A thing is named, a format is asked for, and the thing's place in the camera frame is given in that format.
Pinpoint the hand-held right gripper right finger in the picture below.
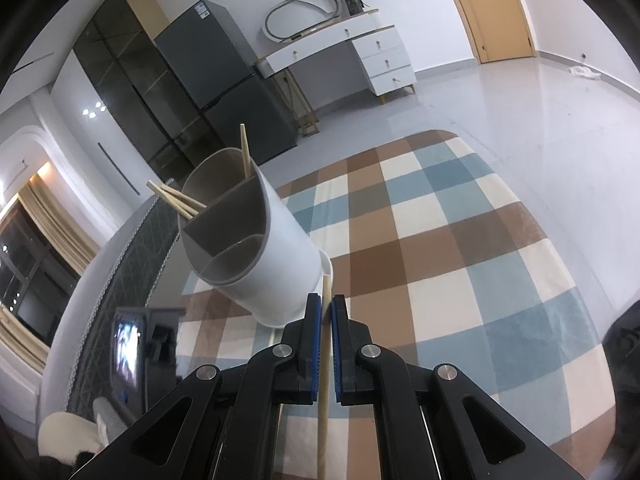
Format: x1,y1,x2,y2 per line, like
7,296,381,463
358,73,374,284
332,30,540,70
330,295,586,480

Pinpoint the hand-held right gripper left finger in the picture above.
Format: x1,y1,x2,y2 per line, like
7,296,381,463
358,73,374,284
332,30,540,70
70,292,323,480

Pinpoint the white utensil holder cup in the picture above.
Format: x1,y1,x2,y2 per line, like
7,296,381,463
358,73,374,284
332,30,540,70
180,147,333,328

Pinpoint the grey bed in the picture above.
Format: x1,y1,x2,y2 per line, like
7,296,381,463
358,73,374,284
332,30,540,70
37,195,191,441

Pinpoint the plaid tablecloth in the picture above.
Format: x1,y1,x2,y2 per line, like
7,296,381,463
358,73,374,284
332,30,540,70
175,129,618,480

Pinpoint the beige curtain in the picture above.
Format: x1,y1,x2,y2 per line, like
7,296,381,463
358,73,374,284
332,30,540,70
20,180,101,281

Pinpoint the dark window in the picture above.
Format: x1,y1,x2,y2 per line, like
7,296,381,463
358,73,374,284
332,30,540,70
0,200,81,346

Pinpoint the white wardrobe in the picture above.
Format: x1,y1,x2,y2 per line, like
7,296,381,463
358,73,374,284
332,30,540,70
50,50,161,211

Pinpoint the dark glass display cabinet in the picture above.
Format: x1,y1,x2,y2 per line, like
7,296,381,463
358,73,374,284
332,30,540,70
72,0,221,181

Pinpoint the dark grey refrigerator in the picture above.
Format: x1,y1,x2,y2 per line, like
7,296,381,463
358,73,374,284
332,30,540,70
154,0,300,166

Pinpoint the dark cloth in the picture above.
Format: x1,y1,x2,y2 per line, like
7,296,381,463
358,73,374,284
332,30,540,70
600,300,640,456

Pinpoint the white desk with drawers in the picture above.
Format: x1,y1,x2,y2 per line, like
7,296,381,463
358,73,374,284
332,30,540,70
255,8,418,106

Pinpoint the oval mirror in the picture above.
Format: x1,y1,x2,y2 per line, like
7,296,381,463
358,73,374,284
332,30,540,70
262,0,346,45

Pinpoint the light wooden door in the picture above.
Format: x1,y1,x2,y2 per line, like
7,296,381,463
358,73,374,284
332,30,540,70
432,0,538,65

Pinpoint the gold frame stool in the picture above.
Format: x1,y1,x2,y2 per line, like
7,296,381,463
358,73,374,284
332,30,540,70
280,72,321,138

